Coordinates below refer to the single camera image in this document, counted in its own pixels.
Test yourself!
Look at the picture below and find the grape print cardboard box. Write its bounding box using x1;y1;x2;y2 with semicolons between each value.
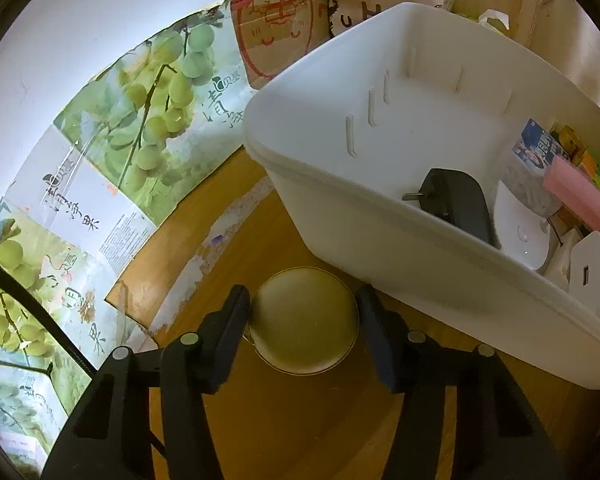
0;125;157;281
54;2;266;211
0;355;68;466
0;247;153;376

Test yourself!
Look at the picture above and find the light wooden panel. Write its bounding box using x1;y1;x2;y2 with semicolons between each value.
452;0;600;111

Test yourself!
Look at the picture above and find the white curved plastic piece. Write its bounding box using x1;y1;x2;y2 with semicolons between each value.
494;180;553;272

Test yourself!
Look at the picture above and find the beige cardboard piece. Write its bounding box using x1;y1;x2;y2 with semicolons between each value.
545;230;581;286

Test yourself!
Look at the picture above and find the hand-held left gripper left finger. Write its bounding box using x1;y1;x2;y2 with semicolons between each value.
40;284;252;480

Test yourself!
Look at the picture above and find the white charger adapter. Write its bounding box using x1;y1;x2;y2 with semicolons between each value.
570;232;600;303

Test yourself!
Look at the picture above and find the black charger plug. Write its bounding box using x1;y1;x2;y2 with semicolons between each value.
401;167;501;250

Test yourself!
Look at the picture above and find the round gold compact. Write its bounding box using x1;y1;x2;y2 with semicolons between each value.
247;266;360;376

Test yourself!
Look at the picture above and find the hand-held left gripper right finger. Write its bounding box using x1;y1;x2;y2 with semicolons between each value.
355;284;566;480

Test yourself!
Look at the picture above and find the black cable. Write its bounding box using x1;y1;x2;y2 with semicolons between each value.
0;259;98;373

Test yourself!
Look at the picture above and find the pink hair roller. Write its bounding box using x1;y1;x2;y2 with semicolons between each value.
544;155;600;248

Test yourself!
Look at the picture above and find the colourful puzzle cube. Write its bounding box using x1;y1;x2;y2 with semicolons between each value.
582;152;600;196

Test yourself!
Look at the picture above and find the clear box with blue label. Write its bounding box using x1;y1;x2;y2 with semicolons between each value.
500;118;566;221

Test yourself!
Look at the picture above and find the white plastic bin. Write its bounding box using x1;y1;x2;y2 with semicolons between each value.
242;1;600;391

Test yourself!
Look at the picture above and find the brown cardboard box red print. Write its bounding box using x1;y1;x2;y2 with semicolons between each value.
230;0;333;90

